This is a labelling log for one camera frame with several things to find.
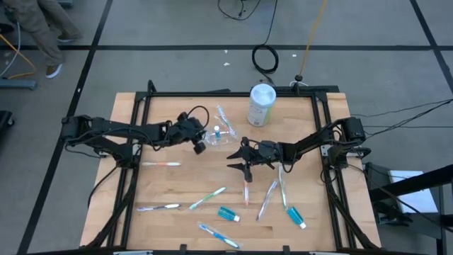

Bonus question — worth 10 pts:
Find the white wipes canister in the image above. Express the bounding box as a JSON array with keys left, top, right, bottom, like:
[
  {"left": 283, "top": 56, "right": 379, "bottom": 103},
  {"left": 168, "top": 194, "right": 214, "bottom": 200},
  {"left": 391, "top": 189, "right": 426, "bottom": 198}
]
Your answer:
[{"left": 246, "top": 83, "right": 277, "bottom": 128}]

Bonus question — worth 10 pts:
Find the blue toothbrush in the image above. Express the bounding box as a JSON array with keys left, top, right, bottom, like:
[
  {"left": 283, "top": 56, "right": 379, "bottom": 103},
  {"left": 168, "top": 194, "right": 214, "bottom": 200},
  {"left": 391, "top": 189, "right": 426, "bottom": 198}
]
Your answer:
[{"left": 197, "top": 222, "right": 242, "bottom": 250}]

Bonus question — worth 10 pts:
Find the coiled black cable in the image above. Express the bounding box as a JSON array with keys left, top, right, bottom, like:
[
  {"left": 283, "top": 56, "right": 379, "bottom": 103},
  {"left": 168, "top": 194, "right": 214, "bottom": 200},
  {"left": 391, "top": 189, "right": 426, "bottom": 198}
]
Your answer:
[{"left": 251, "top": 0, "right": 280, "bottom": 86}]

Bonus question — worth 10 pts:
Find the grey stand foot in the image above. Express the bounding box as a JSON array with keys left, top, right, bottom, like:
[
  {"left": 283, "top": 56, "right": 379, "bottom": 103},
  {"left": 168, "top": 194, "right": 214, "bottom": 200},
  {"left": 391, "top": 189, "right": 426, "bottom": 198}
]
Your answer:
[{"left": 0, "top": 78, "right": 38, "bottom": 91}]

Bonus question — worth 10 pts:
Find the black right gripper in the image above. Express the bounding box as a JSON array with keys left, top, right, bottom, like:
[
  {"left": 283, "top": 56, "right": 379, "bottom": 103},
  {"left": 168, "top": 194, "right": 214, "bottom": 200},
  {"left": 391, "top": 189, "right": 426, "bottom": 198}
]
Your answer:
[{"left": 226, "top": 137, "right": 282, "bottom": 183}]

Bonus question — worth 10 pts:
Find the white box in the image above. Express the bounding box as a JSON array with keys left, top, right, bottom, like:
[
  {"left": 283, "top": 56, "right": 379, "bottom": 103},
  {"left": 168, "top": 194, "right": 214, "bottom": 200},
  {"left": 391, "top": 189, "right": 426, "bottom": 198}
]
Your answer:
[{"left": 387, "top": 169, "right": 440, "bottom": 214}]

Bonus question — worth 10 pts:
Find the person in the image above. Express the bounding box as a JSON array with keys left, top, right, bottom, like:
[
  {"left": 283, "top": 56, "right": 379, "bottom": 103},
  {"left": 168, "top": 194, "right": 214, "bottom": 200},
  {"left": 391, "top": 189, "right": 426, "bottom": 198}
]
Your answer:
[{"left": 1, "top": 0, "right": 84, "bottom": 79}]

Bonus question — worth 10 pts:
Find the yellow floor cable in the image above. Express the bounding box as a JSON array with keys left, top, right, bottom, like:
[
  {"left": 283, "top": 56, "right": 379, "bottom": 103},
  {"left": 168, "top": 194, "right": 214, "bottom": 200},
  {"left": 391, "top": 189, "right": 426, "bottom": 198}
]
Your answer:
[{"left": 0, "top": 33, "right": 38, "bottom": 79}]

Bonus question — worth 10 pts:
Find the yellow cord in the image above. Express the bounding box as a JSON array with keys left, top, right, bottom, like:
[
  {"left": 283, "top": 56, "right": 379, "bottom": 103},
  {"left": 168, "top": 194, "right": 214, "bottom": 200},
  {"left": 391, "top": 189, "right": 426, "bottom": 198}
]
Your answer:
[{"left": 299, "top": 0, "right": 328, "bottom": 77}]

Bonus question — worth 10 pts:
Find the black caster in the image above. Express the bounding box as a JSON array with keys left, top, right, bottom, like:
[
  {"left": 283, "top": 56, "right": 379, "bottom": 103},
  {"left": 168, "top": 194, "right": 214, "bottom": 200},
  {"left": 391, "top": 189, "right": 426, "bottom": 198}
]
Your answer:
[{"left": 0, "top": 110, "right": 16, "bottom": 130}]

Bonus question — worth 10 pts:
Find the black power cable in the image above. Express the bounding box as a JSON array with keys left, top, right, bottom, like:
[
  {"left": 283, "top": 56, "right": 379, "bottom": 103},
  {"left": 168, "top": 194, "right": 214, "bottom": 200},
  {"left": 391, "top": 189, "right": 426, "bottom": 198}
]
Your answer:
[
  {"left": 352, "top": 98, "right": 453, "bottom": 118},
  {"left": 364, "top": 125, "right": 453, "bottom": 129}
]

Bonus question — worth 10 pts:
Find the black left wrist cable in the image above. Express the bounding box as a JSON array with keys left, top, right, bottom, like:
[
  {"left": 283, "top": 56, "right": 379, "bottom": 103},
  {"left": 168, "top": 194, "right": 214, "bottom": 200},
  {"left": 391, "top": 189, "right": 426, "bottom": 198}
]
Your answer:
[{"left": 185, "top": 105, "right": 210, "bottom": 130}]

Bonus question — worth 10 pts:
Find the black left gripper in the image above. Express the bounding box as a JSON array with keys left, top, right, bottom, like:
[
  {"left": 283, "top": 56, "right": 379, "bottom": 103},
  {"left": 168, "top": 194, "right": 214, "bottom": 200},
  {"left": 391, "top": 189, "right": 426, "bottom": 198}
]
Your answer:
[{"left": 166, "top": 111, "right": 207, "bottom": 155}]

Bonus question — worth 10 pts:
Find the black stand beam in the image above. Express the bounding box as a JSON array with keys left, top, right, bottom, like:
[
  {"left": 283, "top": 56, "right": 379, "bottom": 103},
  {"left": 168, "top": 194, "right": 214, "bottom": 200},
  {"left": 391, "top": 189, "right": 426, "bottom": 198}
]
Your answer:
[{"left": 364, "top": 161, "right": 453, "bottom": 255}]

